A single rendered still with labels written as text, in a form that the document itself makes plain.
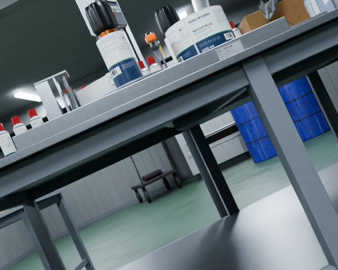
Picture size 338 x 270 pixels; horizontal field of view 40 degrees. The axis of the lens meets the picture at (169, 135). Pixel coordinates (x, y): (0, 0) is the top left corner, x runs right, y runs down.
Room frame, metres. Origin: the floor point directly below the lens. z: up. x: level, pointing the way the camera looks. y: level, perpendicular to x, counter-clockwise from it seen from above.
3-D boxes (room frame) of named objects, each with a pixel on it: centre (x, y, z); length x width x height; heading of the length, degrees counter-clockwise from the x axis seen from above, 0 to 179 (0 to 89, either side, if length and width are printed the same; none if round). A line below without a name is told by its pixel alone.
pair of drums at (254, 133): (7.04, -1.65, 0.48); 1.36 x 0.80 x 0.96; 85
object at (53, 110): (1.90, 0.34, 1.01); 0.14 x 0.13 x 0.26; 96
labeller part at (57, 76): (1.89, 0.34, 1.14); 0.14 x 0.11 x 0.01; 96
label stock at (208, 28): (1.50, -0.23, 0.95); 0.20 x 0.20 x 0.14
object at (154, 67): (2.02, -0.07, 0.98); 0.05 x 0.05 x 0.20
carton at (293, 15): (2.40, -0.71, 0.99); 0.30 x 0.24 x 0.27; 96
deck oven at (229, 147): (8.73, -0.90, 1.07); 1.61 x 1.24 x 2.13; 85
